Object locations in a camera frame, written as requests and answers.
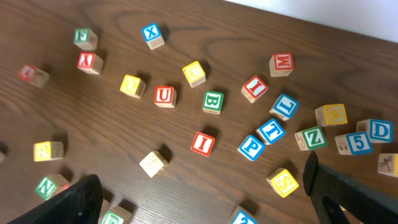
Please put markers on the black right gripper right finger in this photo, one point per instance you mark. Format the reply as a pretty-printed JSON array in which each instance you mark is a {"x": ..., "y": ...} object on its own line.
[{"x": 331, "y": 191}]

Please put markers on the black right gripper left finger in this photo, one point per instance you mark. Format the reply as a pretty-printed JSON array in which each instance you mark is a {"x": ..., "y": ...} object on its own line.
[{"x": 80, "y": 203}]

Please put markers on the red E wooden block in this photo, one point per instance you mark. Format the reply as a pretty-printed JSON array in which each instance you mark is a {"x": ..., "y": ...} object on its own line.
[{"x": 64, "y": 187}]

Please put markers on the green N wooden block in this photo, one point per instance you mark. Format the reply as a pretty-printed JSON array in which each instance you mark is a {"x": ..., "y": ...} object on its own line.
[{"x": 50, "y": 185}]

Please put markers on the green R wooden block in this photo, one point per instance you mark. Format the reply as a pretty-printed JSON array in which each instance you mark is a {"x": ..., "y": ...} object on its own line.
[{"x": 117, "y": 215}]

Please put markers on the yellow S wooden block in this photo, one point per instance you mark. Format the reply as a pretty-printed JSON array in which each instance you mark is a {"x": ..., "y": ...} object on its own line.
[{"x": 283, "y": 182}]

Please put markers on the blue P wooden block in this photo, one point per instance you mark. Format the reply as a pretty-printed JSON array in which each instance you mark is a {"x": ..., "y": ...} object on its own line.
[{"x": 251, "y": 148}]

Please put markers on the red i block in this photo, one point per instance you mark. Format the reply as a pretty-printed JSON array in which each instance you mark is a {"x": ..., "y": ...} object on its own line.
[
  {"x": 254, "y": 88},
  {"x": 202, "y": 144}
]

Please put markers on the red u block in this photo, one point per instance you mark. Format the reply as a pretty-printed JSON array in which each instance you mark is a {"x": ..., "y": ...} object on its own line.
[
  {"x": 165, "y": 96},
  {"x": 104, "y": 209}
]

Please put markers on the blue 5 wooden block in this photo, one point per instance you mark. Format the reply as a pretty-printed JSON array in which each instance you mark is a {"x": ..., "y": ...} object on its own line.
[{"x": 353, "y": 144}]

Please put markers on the green Z wooden block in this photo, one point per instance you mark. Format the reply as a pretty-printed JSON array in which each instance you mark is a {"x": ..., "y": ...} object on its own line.
[{"x": 311, "y": 139}]

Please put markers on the yellow block near N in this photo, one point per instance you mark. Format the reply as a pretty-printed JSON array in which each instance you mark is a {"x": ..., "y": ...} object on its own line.
[{"x": 48, "y": 151}]

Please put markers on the yellow W wooden block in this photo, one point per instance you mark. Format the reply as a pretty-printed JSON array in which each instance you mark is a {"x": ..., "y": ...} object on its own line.
[{"x": 387, "y": 164}]

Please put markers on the yellow M wooden block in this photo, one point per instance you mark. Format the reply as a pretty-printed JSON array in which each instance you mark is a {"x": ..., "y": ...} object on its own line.
[{"x": 331, "y": 115}]

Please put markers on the blue D block far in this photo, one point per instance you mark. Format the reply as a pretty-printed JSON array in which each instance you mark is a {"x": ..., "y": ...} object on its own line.
[{"x": 379, "y": 131}]

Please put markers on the blue T wooden block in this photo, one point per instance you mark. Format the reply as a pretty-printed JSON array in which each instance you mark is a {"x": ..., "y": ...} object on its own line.
[{"x": 270, "y": 132}]

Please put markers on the plain side yellow block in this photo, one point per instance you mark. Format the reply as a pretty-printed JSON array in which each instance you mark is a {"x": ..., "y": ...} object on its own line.
[{"x": 153, "y": 163}]

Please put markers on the blue 2 wooden block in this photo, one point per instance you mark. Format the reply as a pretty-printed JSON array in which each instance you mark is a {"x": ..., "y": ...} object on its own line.
[{"x": 241, "y": 216}]

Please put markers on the blue L wooden block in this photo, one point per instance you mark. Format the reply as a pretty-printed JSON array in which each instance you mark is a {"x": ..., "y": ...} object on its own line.
[{"x": 284, "y": 107}]

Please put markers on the yellow O wooden block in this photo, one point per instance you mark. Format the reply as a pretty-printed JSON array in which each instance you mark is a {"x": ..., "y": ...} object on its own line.
[{"x": 133, "y": 86}]

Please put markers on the red A wooden block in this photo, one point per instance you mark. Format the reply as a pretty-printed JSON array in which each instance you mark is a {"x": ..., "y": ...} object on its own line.
[{"x": 33, "y": 75}]

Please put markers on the red M wooden block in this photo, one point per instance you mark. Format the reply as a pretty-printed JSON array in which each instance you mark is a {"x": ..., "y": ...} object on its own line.
[{"x": 281, "y": 64}]

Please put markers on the red Y wooden block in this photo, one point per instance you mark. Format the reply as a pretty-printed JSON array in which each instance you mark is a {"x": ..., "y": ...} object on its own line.
[{"x": 90, "y": 63}]

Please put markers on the green B wooden block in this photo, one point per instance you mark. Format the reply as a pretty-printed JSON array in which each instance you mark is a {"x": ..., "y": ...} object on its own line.
[{"x": 213, "y": 102}]

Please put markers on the green F wooden block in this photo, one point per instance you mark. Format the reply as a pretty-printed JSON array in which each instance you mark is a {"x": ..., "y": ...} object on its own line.
[{"x": 85, "y": 39}]

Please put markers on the yellow C wooden block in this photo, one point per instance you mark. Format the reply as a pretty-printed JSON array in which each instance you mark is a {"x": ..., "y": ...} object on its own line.
[{"x": 194, "y": 74}]

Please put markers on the blue X wooden block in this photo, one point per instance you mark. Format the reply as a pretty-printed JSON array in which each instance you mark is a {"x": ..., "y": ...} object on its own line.
[{"x": 153, "y": 36}]

